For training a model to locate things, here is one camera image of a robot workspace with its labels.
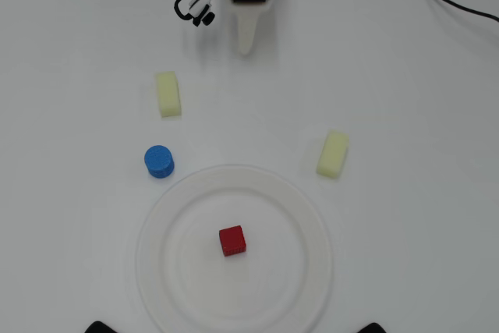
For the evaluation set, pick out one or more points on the red cube block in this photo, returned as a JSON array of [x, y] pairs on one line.
[[232, 241]]

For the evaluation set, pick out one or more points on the pale yellow sponge block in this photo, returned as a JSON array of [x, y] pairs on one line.
[[168, 95], [332, 153]]

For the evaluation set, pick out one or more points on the blue cylinder block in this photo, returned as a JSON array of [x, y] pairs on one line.
[[159, 161]]

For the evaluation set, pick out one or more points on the white round dish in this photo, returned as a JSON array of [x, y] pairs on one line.
[[273, 278]]

